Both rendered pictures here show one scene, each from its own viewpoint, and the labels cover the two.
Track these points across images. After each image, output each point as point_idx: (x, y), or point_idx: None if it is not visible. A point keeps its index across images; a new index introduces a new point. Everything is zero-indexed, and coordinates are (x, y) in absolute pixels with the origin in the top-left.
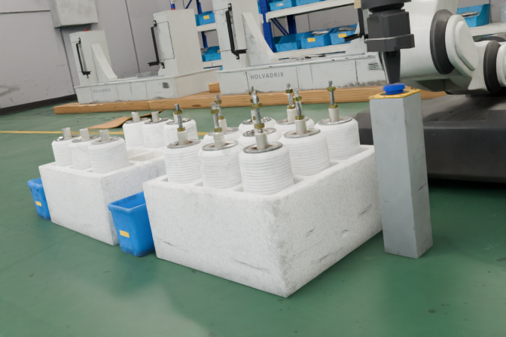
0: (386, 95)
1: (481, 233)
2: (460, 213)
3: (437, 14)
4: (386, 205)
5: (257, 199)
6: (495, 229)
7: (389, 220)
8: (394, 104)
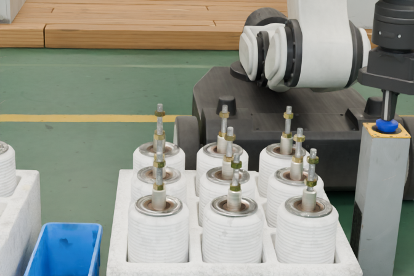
0: (389, 133)
1: (397, 249)
2: (349, 229)
3: (353, 28)
4: (368, 243)
5: (339, 271)
6: (400, 243)
7: (368, 257)
8: (401, 144)
